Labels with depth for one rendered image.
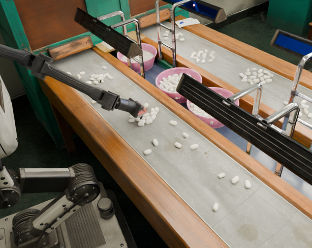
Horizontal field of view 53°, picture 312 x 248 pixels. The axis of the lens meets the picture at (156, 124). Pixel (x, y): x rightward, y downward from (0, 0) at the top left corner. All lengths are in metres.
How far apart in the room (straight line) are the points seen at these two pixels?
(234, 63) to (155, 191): 1.08
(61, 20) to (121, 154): 1.10
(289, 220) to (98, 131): 0.91
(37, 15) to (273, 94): 1.45
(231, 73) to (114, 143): 0.86
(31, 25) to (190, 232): 1.54
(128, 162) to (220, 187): 0.40
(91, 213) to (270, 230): 0.83
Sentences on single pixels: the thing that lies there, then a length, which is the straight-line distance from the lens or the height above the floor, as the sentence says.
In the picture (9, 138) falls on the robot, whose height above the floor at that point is 1.19.
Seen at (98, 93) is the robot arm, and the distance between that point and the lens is 1.44.
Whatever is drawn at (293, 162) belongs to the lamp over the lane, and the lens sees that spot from 0.98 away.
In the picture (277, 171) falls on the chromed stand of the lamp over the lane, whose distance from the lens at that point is 1.34.
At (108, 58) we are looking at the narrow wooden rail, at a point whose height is 0.76.
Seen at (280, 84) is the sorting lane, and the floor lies 0.74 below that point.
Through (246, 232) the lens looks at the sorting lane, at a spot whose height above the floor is 0.74.
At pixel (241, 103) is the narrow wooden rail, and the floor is 0.74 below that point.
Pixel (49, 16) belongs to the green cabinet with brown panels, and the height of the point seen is 1.04.
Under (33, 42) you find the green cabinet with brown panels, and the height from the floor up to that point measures 0.92.
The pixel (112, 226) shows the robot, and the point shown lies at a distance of 1.53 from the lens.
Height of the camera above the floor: 1.76
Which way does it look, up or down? 41 degrees down
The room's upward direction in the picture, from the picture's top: 6 degrees counter-clockwise
